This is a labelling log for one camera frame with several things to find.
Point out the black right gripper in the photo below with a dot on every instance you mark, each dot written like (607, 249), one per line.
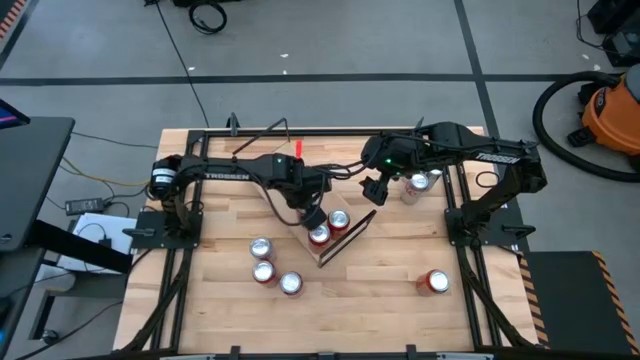
(382, 172)

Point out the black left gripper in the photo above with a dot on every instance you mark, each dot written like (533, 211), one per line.
(305, 197)

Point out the red Coke Zero can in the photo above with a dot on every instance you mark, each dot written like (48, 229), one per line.
(338, 218)
(319, 233)

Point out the silver Diet Coke can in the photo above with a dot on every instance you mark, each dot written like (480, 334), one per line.
(415, 190)
(261, 247)

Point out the red Coca-Cola can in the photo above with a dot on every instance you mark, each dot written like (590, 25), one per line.
(263, 271)
(291, 282)
(439, 281)

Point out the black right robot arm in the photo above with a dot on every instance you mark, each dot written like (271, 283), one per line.
(465, 145)

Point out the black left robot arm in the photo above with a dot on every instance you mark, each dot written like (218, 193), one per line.
(225, 172)

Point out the red tag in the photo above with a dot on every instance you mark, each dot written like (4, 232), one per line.
(298, 149)

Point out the orange shop vacuum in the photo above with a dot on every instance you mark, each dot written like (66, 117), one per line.
(612, 115)
(538, 117)

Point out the white box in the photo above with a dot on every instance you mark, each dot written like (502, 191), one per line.
(92, 220)

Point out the black mat with hazard stripes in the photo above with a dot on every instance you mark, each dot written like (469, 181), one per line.
(575, 300)

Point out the black equipment case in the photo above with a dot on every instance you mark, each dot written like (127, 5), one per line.
(622, 45)

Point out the black side desk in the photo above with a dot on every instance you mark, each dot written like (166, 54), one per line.
(30, 175)

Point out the dark screen with pink glow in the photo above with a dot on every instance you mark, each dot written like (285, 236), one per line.
(10, 117)

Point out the wooden shelf with black frame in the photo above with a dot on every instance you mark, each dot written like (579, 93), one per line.
(286, 207)

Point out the black aluminium table frame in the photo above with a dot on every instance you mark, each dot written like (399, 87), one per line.
(340, 133)

